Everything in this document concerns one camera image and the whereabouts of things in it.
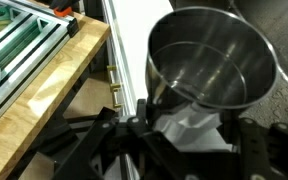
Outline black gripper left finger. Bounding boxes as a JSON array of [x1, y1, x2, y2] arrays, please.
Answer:
[[52, 98, 185, 180]]

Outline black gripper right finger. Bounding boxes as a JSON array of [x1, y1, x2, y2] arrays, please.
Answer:
[[237, 117, 288, 180]]

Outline silver metal cup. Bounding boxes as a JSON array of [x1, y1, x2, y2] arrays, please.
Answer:
[[144, 5, 282, 116]]

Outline wooden workbench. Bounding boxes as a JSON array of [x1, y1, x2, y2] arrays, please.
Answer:
[[0, 0, 112, 180]]

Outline white lower kitchen cabinet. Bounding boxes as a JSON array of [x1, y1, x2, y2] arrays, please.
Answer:
[[100, 0, 142, 180]]

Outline orange clamp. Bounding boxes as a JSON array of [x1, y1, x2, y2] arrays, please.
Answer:
[[52, 5, 74, 18]]

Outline gold drawer handle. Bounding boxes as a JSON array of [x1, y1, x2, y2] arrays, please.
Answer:
[[109, 83, 124, 110], [106, 64, 118, 84]]

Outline aluminium frame with teal brackets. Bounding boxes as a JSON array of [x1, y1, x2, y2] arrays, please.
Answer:
[[0, 0, 81, 126]]

